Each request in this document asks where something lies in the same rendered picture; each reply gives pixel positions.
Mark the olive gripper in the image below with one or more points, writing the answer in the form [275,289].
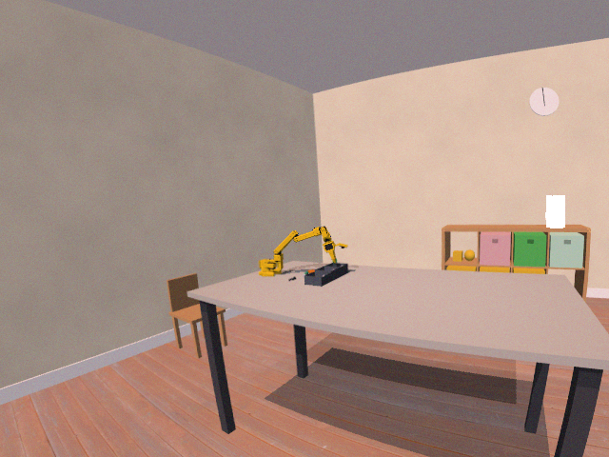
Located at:
[330,246]

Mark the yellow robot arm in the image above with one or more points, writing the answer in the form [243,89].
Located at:
[268,265]

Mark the dark grey bin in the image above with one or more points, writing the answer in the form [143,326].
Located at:
[326,274]

